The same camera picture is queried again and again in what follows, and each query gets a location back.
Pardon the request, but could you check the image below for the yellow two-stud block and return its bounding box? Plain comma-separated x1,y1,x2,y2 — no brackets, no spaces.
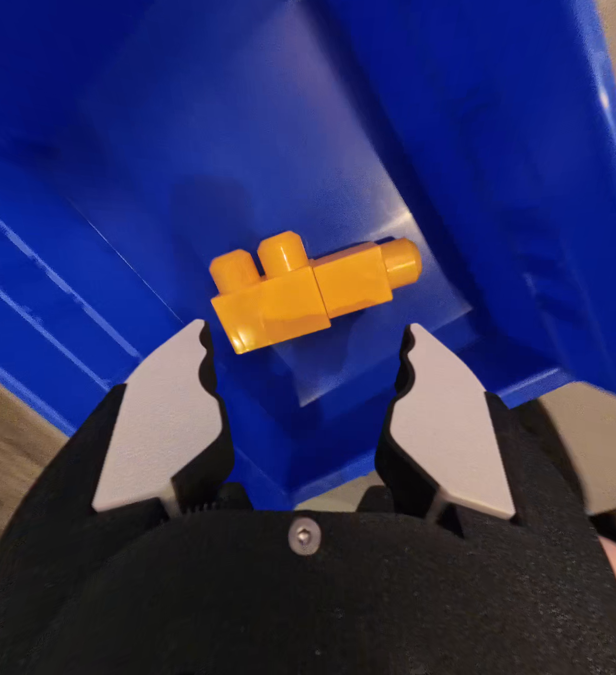
209,230,333,355

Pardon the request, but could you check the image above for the yellow one-stud block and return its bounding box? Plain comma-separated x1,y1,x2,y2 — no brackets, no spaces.
312,237,423,320

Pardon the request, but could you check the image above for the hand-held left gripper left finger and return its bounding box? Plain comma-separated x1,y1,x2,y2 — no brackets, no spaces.
92,319,235,518

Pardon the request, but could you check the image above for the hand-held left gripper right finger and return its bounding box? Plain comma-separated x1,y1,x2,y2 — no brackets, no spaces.
375,323,517,523

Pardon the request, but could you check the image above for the blue plastic bin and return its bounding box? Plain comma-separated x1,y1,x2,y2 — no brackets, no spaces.
0,0,616,512

